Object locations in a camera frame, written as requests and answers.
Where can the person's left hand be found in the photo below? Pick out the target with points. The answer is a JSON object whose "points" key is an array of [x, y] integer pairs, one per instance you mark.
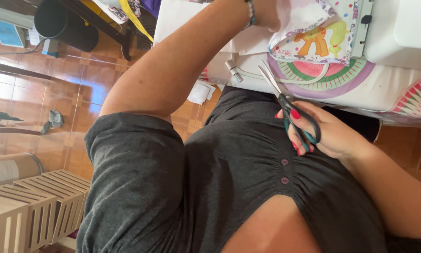
{"points": [[265, 14]]}

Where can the white printed cloth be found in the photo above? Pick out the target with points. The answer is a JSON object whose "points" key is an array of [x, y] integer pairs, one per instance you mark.
{"points": [[112, 8]]}

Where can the white device with blue panel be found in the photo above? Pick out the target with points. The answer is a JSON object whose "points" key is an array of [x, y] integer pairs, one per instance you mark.
{"points": [[6, 30]]}

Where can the white paper scraps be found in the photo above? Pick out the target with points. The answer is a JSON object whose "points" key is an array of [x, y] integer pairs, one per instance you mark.
{"points": [[199, 93]]}

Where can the person's right hand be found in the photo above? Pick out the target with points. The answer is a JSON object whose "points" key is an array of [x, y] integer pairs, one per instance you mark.
{"points": [[333, 131]]}

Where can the blue white power adapter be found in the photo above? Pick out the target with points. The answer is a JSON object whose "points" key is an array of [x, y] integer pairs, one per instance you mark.
{"points": [[50, 47]]}

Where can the slatted wooden crate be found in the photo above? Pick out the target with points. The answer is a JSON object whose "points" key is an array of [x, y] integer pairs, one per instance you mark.
{"points": [[38, 214], [68, 200], [5, 225]]}

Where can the cartoon print fabric piece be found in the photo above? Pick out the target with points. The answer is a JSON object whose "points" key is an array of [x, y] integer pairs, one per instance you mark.
{"points": [[316, 33]]}

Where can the black round bin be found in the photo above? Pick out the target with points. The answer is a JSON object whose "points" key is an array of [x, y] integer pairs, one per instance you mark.
{"points": [[63, 24]]}

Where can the black teal scissors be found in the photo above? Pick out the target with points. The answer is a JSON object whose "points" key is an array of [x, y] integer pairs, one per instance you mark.
{"points": [[290, 109]]}

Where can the colourful patterned tablecloth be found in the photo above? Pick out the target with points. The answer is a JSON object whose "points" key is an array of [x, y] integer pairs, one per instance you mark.
{"points": [[365, 88]]}

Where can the cardboard drum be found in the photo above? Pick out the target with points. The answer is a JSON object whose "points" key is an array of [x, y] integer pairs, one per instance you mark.
{"points": [[10, 170]]}

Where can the dark wooden table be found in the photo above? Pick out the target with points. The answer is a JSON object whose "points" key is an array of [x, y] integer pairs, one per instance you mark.
{"points": [[105, 24]]}

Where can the purple cloth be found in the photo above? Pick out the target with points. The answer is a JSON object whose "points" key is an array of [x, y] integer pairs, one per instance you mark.
{"points": [[151, 6]]}

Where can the grey buttoned shirt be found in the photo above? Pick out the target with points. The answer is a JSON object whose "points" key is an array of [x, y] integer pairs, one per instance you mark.
{"points": [[168, 182]]}

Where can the white sewing machine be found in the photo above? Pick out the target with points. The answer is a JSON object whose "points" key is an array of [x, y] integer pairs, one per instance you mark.
{"points": [[400, 31]]}

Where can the grey cloth scrap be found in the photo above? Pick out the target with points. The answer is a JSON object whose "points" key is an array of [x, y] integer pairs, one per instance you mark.
{"points": [[54, 119]]}

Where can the yellow ribbon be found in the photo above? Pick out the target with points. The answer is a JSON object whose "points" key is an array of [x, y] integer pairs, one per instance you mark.
{"points": [[136, 21]]}

